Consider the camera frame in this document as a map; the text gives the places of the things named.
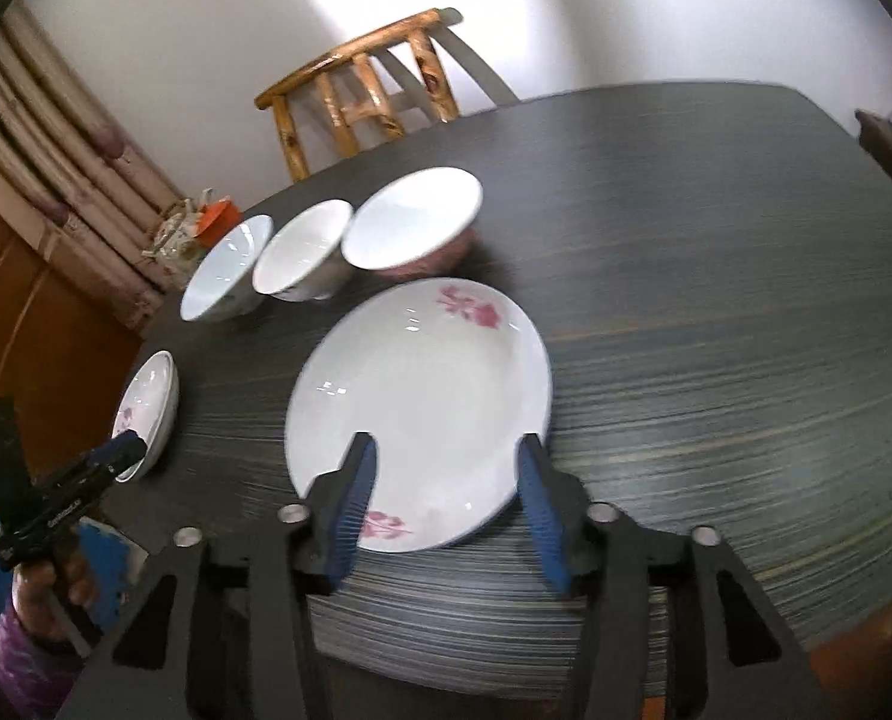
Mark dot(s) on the person's left forearm purple sleeve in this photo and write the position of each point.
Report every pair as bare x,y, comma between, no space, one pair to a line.
33,660

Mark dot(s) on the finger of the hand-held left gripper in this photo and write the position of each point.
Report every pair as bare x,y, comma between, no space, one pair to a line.
125,454

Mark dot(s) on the wooden chair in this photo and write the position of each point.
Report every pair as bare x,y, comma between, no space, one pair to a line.
356,90

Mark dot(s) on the small white floral plate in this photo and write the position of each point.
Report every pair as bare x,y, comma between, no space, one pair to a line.
146,405

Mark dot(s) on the orange cup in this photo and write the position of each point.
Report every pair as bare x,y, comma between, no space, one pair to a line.
217,221

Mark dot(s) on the stack of beige folded blankets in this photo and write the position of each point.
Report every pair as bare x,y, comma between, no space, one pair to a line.
56,135

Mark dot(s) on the person's left hand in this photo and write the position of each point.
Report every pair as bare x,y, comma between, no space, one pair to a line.
71,577

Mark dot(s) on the floral ceramic teapot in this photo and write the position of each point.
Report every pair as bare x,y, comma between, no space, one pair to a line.
172,236

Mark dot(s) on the large white floral plate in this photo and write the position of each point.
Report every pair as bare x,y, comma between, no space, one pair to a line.
423,405

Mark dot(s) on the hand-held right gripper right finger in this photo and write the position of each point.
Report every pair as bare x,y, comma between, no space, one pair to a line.
540,502

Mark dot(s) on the large white bowl pink outside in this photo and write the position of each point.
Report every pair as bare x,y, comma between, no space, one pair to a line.
412,214

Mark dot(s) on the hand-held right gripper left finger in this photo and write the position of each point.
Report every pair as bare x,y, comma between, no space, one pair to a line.
352,499

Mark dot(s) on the brown wooden cabinet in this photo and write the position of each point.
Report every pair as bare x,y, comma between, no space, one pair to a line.
33,345

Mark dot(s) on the small white bowl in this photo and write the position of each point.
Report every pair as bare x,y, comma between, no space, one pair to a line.
225,274
300,247

